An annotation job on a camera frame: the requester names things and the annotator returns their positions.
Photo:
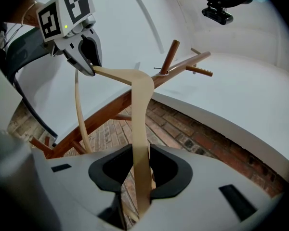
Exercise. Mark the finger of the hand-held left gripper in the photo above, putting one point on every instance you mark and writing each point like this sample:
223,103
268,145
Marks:
73,56
98,49

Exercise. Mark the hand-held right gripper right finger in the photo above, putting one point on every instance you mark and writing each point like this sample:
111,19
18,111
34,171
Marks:
197,208

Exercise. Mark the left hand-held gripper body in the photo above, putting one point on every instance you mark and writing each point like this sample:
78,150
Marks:
60,16

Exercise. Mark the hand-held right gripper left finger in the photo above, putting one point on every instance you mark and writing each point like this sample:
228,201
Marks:
72,184

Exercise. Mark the brown wooden coat rack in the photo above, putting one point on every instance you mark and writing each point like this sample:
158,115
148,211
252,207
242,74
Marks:
106,114

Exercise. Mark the beige wooden clothes hanger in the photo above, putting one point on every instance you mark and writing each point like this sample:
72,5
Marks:
139,105

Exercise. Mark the person's left forearm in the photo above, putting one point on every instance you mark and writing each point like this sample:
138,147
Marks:
26,18

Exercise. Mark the black chair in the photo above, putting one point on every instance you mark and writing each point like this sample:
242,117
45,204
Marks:
24,52

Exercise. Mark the black head camera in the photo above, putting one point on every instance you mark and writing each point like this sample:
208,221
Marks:
218,14

